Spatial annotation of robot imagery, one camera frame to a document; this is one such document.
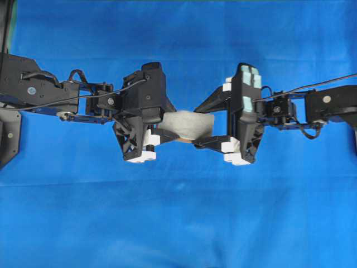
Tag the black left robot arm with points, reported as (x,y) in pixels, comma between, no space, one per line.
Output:
(27,88)

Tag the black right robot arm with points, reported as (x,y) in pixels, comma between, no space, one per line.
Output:
(306,109)

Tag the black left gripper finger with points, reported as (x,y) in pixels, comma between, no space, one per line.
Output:
(158,136)

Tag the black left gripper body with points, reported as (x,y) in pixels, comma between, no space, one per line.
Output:
(143,102)

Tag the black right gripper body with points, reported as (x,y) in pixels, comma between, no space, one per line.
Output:
(243,127)

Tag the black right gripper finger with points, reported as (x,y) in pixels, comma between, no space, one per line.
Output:
(218,100)
(223,144)

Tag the grey and orange sponge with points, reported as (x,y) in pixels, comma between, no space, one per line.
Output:
(188,125)

